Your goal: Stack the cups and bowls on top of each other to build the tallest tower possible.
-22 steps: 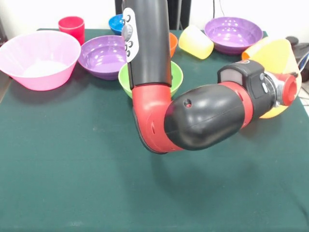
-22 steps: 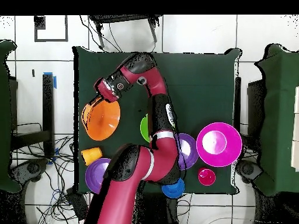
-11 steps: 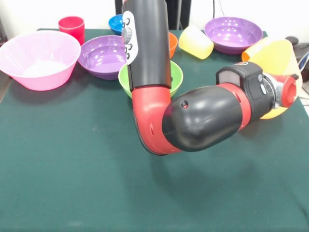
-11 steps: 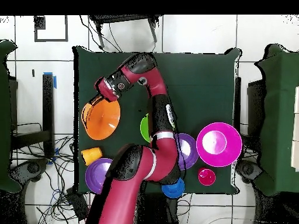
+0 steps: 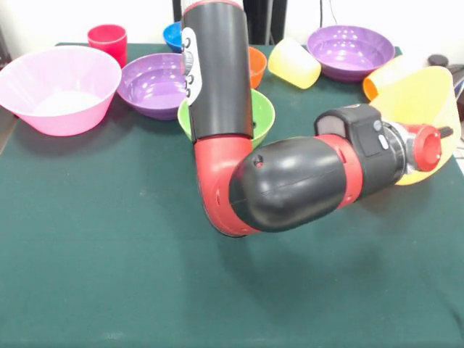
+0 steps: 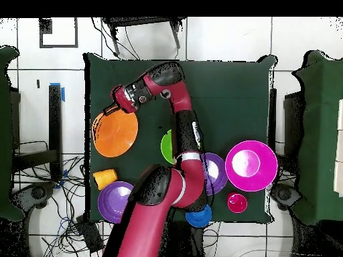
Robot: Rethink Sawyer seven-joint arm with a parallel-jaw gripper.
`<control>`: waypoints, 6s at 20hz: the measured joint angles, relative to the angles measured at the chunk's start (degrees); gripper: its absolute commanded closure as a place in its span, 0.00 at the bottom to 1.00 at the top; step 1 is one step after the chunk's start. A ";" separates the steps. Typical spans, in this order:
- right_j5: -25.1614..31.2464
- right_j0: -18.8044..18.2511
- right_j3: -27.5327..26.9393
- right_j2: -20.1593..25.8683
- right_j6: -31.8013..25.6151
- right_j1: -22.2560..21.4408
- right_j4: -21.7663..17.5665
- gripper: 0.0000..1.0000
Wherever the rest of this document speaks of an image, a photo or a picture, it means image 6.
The large orange bowl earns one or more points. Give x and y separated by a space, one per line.
115 133

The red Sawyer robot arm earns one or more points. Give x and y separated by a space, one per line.
150 227

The black stand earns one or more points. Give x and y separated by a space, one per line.
272 115
55 120

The green bowl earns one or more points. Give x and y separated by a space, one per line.
166 147

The orange cup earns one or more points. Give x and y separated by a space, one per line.
105 178

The purple bowl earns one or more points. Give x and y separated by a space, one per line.
217 174
112 202

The dark green tablecloth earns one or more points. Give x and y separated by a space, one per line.
227 93

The neighbouring green cloth table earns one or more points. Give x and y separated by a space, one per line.
5 133
321 133

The grey base with black knob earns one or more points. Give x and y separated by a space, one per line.
38 193
284 195

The black power brick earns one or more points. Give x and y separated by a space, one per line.
89 234

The small blue bowl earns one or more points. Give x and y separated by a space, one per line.
199 218

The large pink bowl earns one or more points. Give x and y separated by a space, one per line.
251 166

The red cup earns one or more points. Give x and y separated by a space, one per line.
237 202

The black camera tripod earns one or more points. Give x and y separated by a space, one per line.
142 21

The black square frame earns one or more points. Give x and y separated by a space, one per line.
45 26

